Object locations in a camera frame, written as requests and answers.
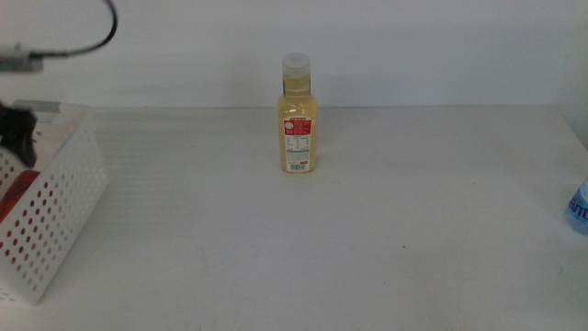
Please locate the yellow juice bottle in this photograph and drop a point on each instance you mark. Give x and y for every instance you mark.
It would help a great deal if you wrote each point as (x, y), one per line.
(297, 138)

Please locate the red soda can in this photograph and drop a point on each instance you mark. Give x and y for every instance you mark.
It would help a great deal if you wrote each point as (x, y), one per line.
(16, 190)

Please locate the white perforated plastic basket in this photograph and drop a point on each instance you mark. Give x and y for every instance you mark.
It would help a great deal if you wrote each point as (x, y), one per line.
(69, 193)

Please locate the blue-capped water bottle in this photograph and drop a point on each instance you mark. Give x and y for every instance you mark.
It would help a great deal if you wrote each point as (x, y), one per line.
(580, 211)

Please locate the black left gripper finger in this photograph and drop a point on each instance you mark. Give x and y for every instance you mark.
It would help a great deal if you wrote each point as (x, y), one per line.
(18, 133)

